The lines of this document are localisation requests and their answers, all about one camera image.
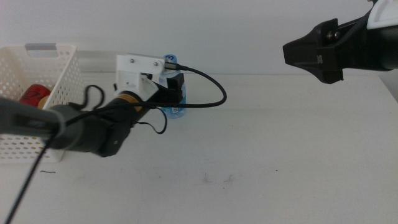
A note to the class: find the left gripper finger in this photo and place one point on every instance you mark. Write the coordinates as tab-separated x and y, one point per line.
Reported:
175	84

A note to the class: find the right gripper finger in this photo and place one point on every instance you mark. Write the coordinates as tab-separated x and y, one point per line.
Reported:
326	62
323	35

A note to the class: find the clear water bottle blue label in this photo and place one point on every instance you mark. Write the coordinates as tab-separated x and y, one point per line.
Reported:
174	112

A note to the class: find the yellow tea bottle white cap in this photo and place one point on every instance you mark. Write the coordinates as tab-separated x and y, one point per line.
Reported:
43	102

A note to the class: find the red cola can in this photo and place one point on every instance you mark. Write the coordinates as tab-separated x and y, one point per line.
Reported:
32	93

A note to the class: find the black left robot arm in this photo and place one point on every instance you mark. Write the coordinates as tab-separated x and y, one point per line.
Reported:
93	133

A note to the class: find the white perforated plastic basket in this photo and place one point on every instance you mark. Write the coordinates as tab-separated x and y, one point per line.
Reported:
70	48

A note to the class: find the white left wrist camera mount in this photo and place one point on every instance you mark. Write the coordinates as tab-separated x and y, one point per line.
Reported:
133	71

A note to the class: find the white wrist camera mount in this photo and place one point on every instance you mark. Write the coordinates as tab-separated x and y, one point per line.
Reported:
133	71
384	14

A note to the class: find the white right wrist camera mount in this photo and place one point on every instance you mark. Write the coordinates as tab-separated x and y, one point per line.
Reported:
384	14

